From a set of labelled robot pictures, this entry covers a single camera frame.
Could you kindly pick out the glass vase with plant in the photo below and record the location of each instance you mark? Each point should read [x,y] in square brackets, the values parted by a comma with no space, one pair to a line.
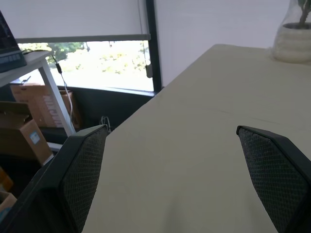
[292,36]

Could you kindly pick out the white side table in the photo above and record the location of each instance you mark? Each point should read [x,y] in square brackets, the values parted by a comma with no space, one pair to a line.
[31,72]

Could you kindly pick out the printed brown cardboard box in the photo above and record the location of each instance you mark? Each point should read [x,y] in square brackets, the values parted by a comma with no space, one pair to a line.
[43,104]

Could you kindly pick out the open brown cardboard box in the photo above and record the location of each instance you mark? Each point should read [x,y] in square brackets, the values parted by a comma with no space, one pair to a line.
[20,136]

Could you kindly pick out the dark window frame post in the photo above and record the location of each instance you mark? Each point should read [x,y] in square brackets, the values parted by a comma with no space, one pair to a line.
[153,43]

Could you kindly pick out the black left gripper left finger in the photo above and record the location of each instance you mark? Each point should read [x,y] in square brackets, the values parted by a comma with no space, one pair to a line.
[73,179]

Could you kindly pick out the white roller blind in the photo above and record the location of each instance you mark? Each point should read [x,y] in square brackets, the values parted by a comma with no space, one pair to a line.
[75,18]

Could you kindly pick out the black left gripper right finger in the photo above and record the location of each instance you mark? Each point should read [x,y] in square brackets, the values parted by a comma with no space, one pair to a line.
[274,174]

